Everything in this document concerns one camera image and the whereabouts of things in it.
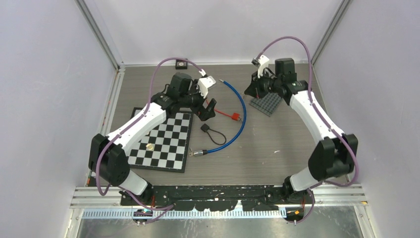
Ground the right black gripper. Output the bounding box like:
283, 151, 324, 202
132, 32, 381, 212
245, 69, 281, 100

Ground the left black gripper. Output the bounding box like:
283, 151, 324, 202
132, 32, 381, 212
179, 80, 215, 121

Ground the black cable padlock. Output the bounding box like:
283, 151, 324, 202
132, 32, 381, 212
200, 123, 227, 146

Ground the red cable padlock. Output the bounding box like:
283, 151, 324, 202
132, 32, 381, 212
214, 108, 241, 121

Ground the blue cable lock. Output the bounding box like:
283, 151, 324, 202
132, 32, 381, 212
187, 79, 247, 157

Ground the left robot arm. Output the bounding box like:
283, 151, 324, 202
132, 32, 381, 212
88, 73, 216, 205

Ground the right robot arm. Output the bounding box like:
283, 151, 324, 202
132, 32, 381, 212
245, 56, 358, 204

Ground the grey building plate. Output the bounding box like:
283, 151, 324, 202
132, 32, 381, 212
250, 93, 282, 117

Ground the black white chessboard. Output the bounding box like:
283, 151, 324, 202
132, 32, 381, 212
128, 111, 193, 173

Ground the small black square device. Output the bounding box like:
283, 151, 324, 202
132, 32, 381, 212
175, 59, 188, 70

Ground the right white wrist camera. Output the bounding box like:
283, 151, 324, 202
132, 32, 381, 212
251, 55, 270, 78

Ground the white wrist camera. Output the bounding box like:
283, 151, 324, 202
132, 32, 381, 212
197, 69, 216, 99
251, 55, 270, 78

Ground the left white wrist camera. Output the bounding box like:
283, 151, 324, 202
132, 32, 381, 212
197, 69, 216, 99

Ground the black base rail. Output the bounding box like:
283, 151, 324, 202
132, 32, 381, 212
119, 184, 311, 213

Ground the aluminium frame rail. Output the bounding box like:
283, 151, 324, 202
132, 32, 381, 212
82, 207, 287, 220

